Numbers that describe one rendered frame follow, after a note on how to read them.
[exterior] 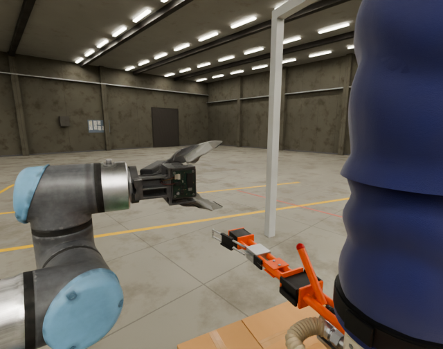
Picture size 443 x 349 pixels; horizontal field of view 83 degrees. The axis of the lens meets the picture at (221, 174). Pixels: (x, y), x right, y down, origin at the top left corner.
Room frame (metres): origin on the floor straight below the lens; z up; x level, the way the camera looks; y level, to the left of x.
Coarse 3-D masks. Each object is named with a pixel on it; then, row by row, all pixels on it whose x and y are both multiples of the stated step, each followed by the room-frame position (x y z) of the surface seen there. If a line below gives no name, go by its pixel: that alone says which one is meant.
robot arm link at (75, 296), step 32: (64, 256) 0.33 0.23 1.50; (96, 256) 0.35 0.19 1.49; (0, 288) 0.25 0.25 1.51; (32, 288) 0.26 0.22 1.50; (64, 288) 0.26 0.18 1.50; (96, 288) 0.27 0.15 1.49; (0, 320) 0.23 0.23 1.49; (32, 320) 0.24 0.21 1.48; (64, 320) 0.25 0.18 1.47; (96, 320) 0.27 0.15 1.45
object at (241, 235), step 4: (240, 228) 1.00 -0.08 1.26; (228, 232) 0.97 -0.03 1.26; (232, 232) 0.95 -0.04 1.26; (236, 232) 0.95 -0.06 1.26; (240, 232) 0.95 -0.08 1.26; (244, 232) 0.95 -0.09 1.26; (248, 232) 0.95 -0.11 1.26; (232, 236) 0.94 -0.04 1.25; (236, 236) 0.92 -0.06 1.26; (240, 236) 0.92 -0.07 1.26; (244, 236) 0.92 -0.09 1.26; (248, 236) 0.92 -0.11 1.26; (252, 236) 0.93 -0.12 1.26; (236, 240) 0.91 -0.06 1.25; (240, 240) 0.91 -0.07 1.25; (244, 240) 0.91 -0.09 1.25; (236, 244) 0.91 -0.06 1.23; (248, 244) 0.92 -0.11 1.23; (236, 248) 0.91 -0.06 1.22; (240, 248) 0.91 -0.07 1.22
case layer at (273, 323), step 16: (288, 304) 1.45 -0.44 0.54; (240, 320) 1.31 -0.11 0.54; (256, 320) 1.31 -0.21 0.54; (272, 320) 1.31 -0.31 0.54; (288, 320) 1.31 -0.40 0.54; (208, 336) 1.19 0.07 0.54; (224, 336) 1.19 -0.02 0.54; (240, 336) 1.19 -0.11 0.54; (256, 336) 1.19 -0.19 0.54; (272, 336) 1.19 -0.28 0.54
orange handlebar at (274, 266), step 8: (248, 240) 0.91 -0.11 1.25; (272, 256) 0.79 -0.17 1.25; (264, 264) 0.75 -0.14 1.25; (272, 264) 0.73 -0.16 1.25; (280, 264) 0.73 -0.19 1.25; (288, 264) 0.73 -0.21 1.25; (272, 272) 0.71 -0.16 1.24; (280, 272) 0.69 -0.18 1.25; (304, 296) 0.59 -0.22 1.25; (328, 296) 0.58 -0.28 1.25; (312, 304) 0.56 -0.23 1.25; (320, 304) 0.55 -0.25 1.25; (328, 304) 0.56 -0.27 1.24; (320, 312) 0.53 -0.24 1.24; (328, 312) 0.52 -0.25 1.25; (328, 320) 0.51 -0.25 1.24; (336, 320) 0.50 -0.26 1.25; (336, 328) 0.49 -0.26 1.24
